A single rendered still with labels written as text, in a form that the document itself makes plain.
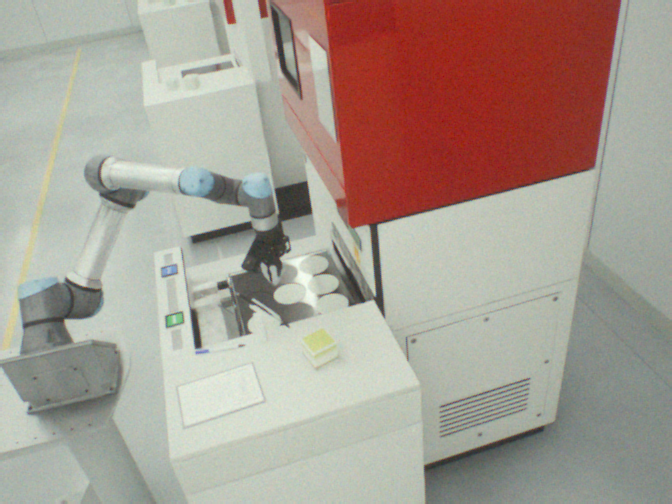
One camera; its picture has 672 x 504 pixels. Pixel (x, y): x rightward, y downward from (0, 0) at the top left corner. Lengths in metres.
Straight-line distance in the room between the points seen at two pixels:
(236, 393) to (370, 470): 0.43
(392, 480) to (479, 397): 0.61
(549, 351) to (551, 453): 0.51
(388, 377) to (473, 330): 0.54
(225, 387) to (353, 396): 0.33
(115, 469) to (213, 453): 0.78
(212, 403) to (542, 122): 1.12
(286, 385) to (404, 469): 0.43
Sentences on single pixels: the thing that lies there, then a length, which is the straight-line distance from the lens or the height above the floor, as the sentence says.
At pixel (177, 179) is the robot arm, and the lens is 1.63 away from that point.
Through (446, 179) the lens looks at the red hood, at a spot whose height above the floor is 1.31.
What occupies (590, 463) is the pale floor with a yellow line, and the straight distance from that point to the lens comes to 2.63.
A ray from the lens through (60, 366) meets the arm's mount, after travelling 1.85.
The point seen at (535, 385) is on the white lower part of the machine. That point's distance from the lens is 2.37.
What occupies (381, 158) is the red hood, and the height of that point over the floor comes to 1.41.
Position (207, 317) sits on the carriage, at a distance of 1.94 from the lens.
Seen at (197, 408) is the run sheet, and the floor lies 0.97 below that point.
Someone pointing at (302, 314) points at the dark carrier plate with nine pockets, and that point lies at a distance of 1.84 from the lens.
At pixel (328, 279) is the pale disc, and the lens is 1.95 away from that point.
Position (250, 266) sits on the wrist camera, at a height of 1.12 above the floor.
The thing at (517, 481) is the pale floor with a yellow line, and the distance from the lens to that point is 2.53.
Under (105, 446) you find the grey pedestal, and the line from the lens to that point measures 2.15.
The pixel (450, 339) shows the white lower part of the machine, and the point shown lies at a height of 0.71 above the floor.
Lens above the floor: 2.10
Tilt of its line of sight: 35 degrees down
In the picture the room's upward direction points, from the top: 8 degrees counter-clockwise
